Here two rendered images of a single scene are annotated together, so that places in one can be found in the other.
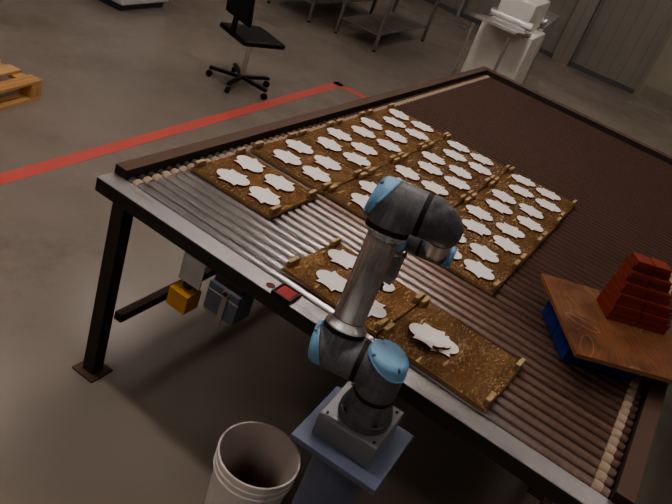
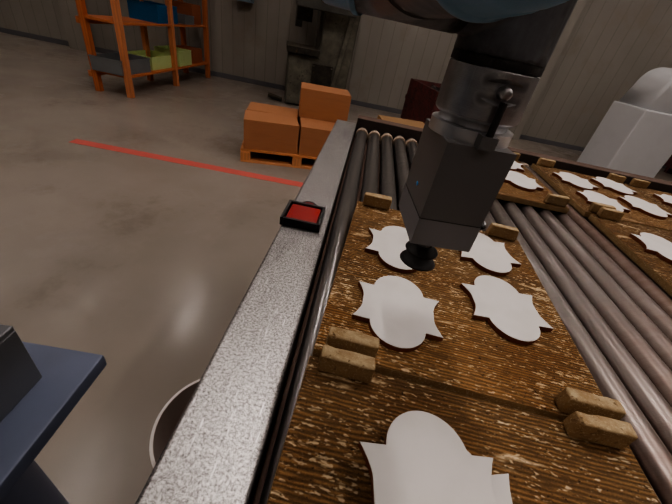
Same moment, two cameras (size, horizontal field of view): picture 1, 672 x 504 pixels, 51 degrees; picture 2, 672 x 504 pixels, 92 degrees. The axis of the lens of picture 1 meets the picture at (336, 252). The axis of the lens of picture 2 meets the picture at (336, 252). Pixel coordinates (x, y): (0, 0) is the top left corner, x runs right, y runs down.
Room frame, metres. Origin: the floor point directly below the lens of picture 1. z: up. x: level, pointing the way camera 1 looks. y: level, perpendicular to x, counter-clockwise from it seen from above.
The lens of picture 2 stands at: (1.81, -0.44, 1.24)
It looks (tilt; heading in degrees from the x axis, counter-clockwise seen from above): 35 degrees down; 69
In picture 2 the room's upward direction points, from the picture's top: 12 degrees clockwise
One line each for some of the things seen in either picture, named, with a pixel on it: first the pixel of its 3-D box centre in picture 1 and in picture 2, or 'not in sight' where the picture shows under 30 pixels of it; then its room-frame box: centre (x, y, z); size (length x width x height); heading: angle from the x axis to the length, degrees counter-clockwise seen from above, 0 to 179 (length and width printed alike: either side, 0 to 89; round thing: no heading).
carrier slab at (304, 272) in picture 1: (354, 284); (444, 280); (2.14, -0.10, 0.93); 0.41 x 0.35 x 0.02; 65
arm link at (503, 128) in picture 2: not in sight; (483, 97); (2.02, -0.17, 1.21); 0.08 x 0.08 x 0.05
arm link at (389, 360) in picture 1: (381, 369); not in sight; (1.49, -0.22, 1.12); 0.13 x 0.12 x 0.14; 82
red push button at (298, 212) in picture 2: (286, 293); (303, 216); (1.94, 0.10, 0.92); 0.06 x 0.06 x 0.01; 69
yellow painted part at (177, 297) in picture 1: (188, 279); not in sight; (2.07, 0.46, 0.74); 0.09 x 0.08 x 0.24; 69
